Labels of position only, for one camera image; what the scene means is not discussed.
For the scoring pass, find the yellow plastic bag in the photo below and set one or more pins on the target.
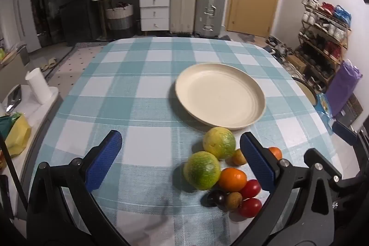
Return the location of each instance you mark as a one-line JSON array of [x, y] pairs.
[[16, 135]]

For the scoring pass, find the green yellow citrus fruit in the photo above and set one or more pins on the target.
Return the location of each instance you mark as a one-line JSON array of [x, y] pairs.
[[201, 169], [219, 142]]

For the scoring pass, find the white dresser with drawers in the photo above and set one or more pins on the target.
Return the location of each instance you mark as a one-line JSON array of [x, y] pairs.
[[144, 1]]

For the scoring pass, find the teal checkered tablecloth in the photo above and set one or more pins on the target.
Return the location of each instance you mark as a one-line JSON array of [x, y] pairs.
[[129, 107]]

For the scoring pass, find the cream round plate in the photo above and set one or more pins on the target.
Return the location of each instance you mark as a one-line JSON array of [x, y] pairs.
[[220, 91]]

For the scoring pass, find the shoes on floor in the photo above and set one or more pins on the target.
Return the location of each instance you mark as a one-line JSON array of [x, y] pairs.
[[275, 47]]

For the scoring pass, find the woven laundry basket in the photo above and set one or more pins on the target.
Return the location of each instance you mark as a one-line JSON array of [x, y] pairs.
[[119, 19]]

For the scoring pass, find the white paper towel roll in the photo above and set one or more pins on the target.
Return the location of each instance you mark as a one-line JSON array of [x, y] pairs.
[[37, 86]]

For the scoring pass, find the purple bag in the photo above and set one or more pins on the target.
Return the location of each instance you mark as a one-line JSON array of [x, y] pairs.
[[344, 87]]

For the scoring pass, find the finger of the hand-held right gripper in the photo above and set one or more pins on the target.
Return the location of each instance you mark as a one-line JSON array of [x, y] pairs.
[[344, 132]]

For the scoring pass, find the wooden shoe rack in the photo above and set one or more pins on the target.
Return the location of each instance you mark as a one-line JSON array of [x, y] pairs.
[[324, 38]]

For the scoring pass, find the orange tangerine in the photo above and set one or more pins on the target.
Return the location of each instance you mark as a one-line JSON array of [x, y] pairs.
[[232, 178], [276, 151]]

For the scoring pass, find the pair of slippers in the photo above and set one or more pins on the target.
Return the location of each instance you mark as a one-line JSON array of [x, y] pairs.
[[49, 64]]

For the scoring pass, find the small brown round fruit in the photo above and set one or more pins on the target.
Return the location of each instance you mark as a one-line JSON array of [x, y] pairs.
[[233, 200], [239, 157]]

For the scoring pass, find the patterned floor rug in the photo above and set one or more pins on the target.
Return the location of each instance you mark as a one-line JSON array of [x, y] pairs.
[[75, 64]]

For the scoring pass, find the cardboard box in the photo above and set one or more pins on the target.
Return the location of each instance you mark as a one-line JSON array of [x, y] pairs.
[[295, 63]]

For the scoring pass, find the beige hard suitcase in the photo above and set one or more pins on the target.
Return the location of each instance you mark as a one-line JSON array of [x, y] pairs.
[[183, 5]]

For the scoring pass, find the patterned flat box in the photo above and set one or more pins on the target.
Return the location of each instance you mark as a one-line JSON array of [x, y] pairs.
[[350, 110]]

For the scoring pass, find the dark purple plum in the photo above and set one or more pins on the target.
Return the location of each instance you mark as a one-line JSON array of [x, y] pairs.
[[216, 198]]

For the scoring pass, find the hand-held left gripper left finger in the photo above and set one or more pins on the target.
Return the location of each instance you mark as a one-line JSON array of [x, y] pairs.
[[105, 155]]

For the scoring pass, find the silver hard suitcase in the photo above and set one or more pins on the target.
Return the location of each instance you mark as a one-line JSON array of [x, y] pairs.
[[210, 8]]

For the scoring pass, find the red tomato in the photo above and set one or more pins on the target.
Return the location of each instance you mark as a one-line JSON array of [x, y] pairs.
[[250, 207], [250, 188]]

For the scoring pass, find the blue packet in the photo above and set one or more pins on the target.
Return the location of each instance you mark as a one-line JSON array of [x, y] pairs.
[[324, 104]]

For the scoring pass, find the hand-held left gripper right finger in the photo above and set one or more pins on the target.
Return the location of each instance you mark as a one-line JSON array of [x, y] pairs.
[[255, 158]]

